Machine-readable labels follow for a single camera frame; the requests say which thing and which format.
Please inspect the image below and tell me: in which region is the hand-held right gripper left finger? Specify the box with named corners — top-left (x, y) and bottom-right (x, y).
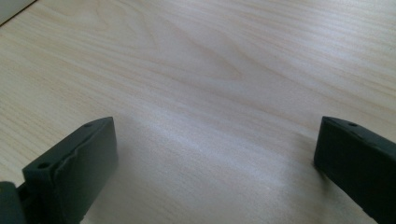
top-left (21, 116), bottom-right (120, 224)

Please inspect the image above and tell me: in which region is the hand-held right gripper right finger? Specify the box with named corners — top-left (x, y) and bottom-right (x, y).
top-left (313, 116), bottom-right (396, 224)

